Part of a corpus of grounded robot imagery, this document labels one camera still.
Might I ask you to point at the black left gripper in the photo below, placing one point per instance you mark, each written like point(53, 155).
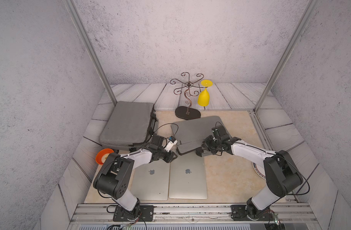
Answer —
point(169, 156)

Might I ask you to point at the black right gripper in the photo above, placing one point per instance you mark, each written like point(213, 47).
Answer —
point(204, 144)

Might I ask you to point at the grey laptop sleeve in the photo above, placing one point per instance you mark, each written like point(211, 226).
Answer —
point(122, 108)
point(190, 134)

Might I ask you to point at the silver apple laptop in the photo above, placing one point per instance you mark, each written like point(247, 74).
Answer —
point(188, 178)
point(151, 181)

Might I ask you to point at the grey laptop bag with strap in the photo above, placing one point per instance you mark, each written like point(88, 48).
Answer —
point(132, 131)

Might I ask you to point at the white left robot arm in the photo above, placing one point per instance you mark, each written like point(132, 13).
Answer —
point(114, 176)

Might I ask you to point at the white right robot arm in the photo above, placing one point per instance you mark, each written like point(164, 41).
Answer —
point(282, 175)

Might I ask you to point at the patterned plate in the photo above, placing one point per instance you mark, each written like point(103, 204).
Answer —
point(260, 171)

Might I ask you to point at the yellow plastic goblet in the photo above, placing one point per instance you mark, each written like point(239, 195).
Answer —
point(204, 96)

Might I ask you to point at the orange bowl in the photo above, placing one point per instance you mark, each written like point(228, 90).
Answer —
point(102, 156)

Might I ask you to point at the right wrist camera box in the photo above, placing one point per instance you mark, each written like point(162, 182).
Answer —
point(220, 133)

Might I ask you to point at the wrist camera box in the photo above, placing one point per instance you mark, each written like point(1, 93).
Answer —
point(220, 133)
point(163, 143)

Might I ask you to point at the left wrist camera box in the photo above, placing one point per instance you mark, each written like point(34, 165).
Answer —
point(163, 143)

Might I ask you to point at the brown wire cup stand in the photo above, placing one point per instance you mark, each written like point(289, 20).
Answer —
point(189, 90)

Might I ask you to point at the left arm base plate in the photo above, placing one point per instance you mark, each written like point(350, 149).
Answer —
point(142, 213)

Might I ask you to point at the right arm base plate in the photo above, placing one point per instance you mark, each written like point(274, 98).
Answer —
point(250, 213)

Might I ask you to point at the aluminium front rail frame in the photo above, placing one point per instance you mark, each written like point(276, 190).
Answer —
point(216, 207)

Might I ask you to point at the right aluminium corner post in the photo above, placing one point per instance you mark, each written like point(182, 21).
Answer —
point(307, 14)

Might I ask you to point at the aluminium corner post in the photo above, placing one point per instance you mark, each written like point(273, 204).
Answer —
point(307, 14)
point(89, 48)

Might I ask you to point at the left aluminium corner post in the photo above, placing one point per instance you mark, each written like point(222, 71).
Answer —
point(89, 48)

